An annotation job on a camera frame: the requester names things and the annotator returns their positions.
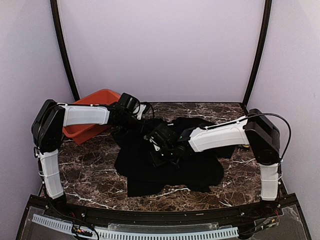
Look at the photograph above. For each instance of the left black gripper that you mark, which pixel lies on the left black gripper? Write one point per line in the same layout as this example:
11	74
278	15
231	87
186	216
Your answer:
141	130

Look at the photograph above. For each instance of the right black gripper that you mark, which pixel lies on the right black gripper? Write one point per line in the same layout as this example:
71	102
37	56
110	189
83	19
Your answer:
156	160

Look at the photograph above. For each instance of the black t-shirt with blue logo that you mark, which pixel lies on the black t-shirt with blue logo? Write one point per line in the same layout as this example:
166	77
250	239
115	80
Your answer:
198	171

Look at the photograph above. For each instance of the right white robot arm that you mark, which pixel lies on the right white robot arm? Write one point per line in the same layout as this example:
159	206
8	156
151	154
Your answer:
255	130

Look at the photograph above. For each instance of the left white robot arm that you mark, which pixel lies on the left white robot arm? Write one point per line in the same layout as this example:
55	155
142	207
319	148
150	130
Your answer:
47	129

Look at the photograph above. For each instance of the orange plastic tub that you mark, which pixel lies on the orange plastic tub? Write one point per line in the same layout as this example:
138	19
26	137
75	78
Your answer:
83	120

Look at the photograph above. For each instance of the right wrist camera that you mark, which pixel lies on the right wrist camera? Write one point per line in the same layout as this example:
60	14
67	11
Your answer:
158	141

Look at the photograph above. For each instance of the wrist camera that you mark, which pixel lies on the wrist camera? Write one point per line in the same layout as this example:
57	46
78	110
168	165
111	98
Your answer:
142	108
158	141

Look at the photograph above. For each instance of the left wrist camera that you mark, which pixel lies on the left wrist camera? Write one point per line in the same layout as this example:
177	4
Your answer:
142	108

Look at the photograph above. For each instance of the white slotted cable duct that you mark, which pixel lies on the white slotted cable duct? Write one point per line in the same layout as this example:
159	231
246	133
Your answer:
113	231

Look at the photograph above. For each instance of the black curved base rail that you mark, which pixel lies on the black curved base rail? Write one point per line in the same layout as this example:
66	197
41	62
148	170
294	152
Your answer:
280	220

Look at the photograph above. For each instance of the left black frame post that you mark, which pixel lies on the left black frame post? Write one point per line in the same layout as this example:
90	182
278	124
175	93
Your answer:
63	50

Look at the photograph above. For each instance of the black frame post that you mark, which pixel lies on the black frame post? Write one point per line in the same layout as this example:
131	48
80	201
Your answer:
63	50
258	53

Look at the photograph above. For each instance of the right black frame post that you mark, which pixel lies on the right black frame post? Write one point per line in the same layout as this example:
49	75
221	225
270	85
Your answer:
258	53

